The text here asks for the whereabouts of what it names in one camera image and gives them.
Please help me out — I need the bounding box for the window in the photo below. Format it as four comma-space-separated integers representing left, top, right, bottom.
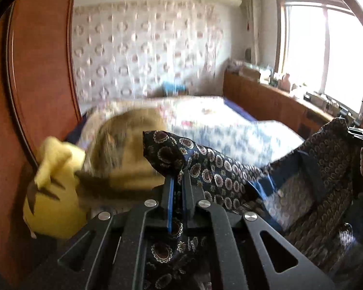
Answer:
275, 0, 363, 114

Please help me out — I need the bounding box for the pink bottle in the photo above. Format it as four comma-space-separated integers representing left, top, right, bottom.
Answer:
281, 73, 292, 93

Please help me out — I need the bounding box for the flat cardboard box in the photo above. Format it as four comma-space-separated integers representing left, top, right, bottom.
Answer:
240, 65, 262, 82

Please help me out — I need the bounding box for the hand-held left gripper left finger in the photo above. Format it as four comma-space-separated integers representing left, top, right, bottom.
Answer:
27, 177, 174, 290

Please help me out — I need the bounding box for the wooden wardrobe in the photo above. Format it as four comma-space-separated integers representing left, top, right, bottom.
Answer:
0, 0, 82, 284

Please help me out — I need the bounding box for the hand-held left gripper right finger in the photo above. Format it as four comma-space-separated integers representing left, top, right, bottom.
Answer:
181, 172, 336, 290

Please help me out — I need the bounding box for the wooden cabinet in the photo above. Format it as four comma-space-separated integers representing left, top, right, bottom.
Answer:
223, 71, 336, 141

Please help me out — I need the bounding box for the cardboard box with blue bags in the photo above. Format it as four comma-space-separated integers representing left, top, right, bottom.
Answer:
163, 81, 188, 96

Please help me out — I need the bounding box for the navy bed sheet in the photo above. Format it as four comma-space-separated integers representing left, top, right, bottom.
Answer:
224, 98, 257, 122

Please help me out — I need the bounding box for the blue floral bed sheet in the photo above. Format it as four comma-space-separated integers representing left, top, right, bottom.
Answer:
169, 97, 304, 165

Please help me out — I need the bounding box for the navy patterned satin pajama top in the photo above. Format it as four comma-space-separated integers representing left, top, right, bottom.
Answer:
142, 118, 363, 290

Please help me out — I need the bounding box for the olive patterned pillow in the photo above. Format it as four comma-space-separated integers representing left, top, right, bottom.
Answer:
86, 109, 168, 189

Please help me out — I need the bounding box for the window curtain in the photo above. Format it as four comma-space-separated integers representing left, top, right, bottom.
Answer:
244, 0, 262, 64

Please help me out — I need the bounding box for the yellow plush toy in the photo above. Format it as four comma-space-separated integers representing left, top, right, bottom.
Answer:
23, 136, 87, 239

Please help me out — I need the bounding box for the circle patterned wall curtain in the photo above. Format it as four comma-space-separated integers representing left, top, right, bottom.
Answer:
73, 0, 226, 102

